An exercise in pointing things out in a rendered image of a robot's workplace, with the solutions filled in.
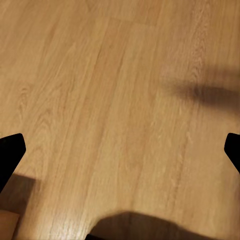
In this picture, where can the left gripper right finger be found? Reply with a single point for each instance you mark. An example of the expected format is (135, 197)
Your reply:
(232, 149)

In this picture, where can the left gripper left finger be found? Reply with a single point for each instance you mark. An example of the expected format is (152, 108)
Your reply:
(12, 150)

